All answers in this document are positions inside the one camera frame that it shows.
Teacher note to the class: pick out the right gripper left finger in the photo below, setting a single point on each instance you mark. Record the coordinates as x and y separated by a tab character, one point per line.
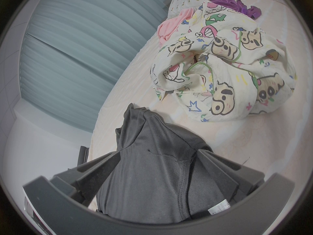
90	175

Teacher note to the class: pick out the black chest of drawers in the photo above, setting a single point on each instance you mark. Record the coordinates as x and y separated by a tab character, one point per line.
83	155

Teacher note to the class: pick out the white printed pyjama garment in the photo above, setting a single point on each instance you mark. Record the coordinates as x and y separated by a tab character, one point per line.
232	77

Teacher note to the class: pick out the blue-green curtain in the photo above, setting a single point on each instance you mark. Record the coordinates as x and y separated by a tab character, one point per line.
97	21
63	89

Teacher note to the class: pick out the black T-shirt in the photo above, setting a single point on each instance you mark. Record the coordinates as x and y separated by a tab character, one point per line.
151	175

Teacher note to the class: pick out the bed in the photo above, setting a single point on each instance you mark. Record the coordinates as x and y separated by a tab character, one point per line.
269	143

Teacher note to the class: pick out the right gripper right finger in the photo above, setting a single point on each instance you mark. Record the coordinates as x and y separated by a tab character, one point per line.
225	172

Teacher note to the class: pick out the pink garment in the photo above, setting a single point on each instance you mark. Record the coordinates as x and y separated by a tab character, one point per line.
171	26

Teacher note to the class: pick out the purple garment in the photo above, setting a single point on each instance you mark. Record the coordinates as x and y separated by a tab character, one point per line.
227	4

